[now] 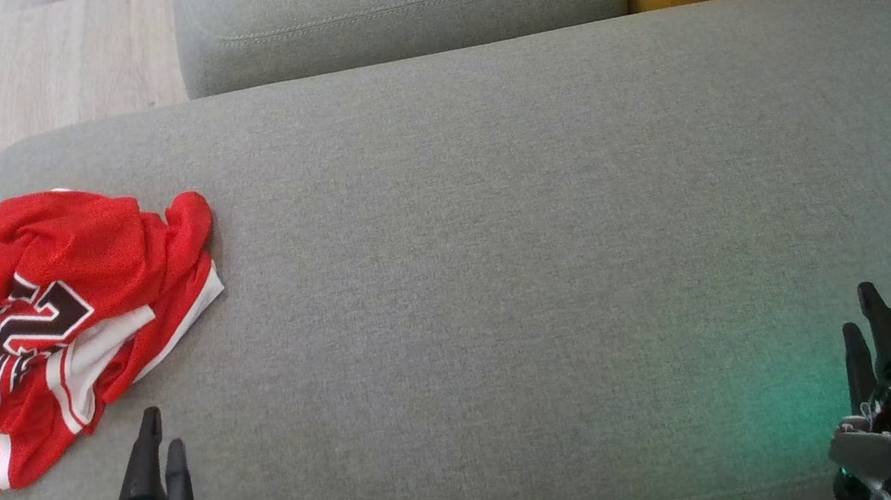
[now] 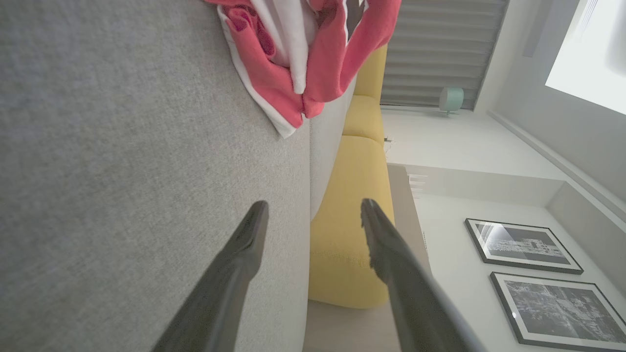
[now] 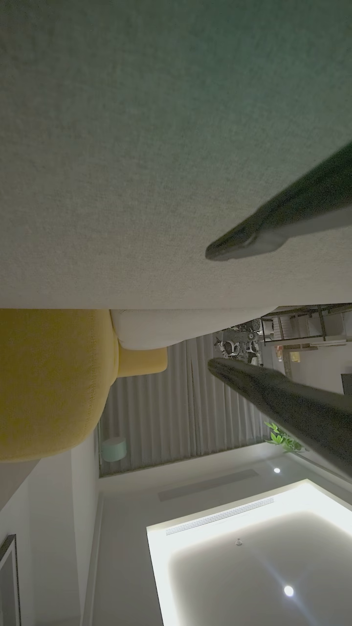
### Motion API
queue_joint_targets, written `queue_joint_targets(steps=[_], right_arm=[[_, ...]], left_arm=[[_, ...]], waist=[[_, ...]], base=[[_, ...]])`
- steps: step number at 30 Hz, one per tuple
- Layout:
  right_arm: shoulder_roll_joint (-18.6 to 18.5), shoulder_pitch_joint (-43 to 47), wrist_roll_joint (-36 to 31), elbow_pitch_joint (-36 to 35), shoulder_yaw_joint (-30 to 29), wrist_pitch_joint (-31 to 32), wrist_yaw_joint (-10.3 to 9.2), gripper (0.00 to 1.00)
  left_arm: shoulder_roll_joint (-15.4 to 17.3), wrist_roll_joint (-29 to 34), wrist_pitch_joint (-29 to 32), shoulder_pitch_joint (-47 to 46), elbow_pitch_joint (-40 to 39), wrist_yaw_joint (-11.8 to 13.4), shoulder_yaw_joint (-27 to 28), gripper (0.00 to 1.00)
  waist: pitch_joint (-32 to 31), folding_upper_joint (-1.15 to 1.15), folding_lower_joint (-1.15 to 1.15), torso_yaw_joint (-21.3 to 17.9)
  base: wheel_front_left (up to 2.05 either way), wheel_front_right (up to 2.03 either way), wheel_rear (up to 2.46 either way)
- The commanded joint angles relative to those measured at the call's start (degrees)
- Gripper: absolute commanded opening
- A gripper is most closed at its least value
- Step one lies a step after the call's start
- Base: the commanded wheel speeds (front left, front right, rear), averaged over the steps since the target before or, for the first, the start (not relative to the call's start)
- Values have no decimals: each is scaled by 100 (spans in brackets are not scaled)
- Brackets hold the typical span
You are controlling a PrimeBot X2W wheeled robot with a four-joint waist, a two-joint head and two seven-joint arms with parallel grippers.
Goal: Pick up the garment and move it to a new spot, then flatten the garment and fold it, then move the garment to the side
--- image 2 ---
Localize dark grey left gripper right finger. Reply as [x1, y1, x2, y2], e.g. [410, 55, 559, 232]
[360, 198, 486, 352]

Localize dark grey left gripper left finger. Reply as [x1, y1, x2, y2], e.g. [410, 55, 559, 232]
[152, 200, 269, 352]

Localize red white mesh shorts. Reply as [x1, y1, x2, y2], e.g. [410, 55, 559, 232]
[204, 0, 326, 139]

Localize red Bulls 23 jersey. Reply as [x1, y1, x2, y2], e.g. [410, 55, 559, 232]
[247, 0, 402, 104]

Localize yellow sofa cushion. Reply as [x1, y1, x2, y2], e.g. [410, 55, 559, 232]
[308, 135, 396, 309]
[342, 94, 385, 146]
[353, 44, 388, 103]

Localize black framed monochrome picture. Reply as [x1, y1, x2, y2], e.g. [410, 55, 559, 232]
[490, 272, 626, 352]
[464, 218, 584, 275]

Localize grey fabric sofa seat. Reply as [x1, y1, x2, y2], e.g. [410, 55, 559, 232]
[0, 0, 357, 352]

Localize teal table lamp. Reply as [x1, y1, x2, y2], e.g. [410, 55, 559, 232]
[439, 87, 465, 116]

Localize grey window blinds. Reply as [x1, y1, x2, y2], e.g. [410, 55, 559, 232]
[380, 0, 510, 110]

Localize white ceiling light panel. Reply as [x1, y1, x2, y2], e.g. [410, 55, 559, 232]
[545, 0, 626, 116]

